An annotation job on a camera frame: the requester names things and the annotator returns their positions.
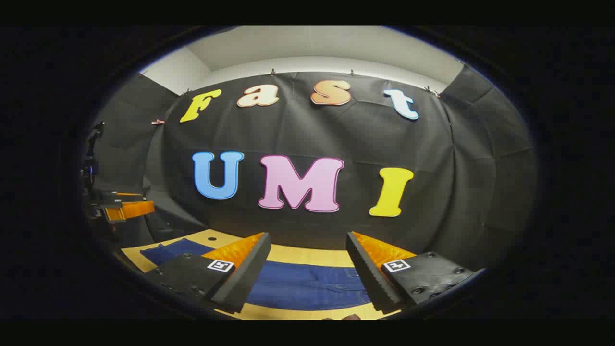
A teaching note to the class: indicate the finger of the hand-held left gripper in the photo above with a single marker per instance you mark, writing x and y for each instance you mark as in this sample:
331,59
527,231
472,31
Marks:
132,210
129,194

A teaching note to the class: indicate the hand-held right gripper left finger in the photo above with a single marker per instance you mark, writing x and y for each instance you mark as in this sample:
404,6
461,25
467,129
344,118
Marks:
245,278

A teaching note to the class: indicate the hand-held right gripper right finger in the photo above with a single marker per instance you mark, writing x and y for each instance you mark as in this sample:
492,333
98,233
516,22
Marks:
370,278

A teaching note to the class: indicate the blue denim jeans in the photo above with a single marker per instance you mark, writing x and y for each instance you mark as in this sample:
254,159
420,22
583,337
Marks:
307,288

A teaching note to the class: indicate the black backdrop cloth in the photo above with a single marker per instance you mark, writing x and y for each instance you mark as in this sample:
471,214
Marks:
336,129

